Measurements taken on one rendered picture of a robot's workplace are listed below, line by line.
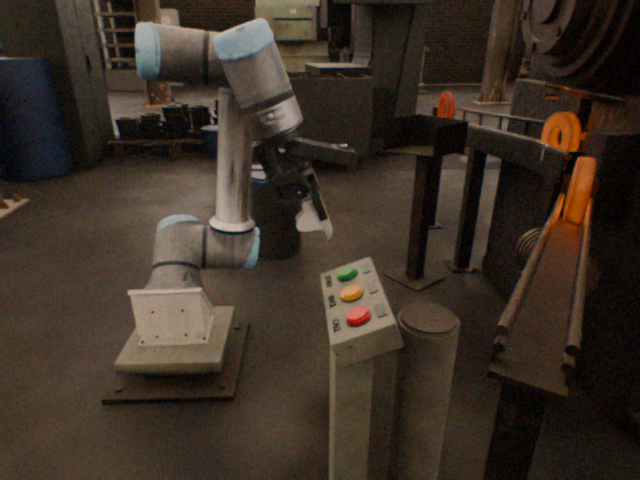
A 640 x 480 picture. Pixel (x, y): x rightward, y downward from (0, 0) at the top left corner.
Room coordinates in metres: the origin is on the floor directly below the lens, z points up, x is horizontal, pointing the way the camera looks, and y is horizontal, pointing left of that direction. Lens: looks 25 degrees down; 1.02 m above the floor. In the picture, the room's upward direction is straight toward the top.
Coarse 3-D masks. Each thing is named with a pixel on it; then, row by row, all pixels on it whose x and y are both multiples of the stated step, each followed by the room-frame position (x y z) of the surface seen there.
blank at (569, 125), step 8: (552, 120) 1.46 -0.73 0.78; (560, 120) 1.42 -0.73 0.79; (568, 120) 1.39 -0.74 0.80; (576, 120) 1.39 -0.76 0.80; (544, 128) 1.50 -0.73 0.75; (552, 128) 1.46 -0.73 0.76; (560, 128) 1.42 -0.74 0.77; (568, 128) 1.38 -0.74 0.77; (576, 128) 1.37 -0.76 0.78; (544, 136) 1.49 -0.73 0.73; (552, 136) 1.47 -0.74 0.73; (568, 136) 1.37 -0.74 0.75; (576, 136) 1.36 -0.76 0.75; (552, 144) 1.45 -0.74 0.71; (560, 144) 1.40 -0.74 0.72; (568, 144) 1.36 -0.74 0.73; (576, 144) 1.36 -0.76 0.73
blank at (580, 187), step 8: (576, 160) 1.01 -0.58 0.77; (584, 160) 0.97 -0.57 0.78; (592, 160) 0.96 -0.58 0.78; (576, 168) 0.95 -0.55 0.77; (584, 168) 0.94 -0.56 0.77; (592, 168) 0.94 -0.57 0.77; (576, 176) 0.94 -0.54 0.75; (584, 176) 0.93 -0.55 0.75; (592, 176) 0.93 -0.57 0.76; (576, 184) 0.93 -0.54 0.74; (584, 184) 0.92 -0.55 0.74; (568, 192) 1.04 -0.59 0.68; (576, 192) 0.92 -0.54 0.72; (584, 192) 0.91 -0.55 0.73; (568, 200) 1.00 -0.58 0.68; (576, 200) 0.91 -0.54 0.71; (584, 200) 0.91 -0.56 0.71; (568, 208) 0.92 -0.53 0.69; (576, 208) 0.91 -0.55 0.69; (584, 208) 0.91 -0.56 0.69; (568, 216) 0.93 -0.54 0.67; (576, 216) 0.92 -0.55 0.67; (568, 224) 0.95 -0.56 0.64; (576, 224) 0.94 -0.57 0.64
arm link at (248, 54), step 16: (224, 32) 0.74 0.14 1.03; (240, 32) 0.73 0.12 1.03; (256, 32) 0.73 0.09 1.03; (224, 48) 0.73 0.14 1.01; (240, 48) 0.72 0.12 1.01; (256, 48) 0.73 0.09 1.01; (272, 48) 0.75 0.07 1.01; (224, 64) 0.74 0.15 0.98; (240, 64) 0.72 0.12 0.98; (256, 64) 0.73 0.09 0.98; (272, 64) 0.74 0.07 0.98; (240, 80) 0.73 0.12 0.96; (256, 80) 0.72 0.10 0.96; (272, 80) 0.73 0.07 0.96; (288, 80) 0.76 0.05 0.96; (240, 96) 0.74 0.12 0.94; (256, 96) 0.72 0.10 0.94; (272, 96) 0.73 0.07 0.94; (288, 96) 0.74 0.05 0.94
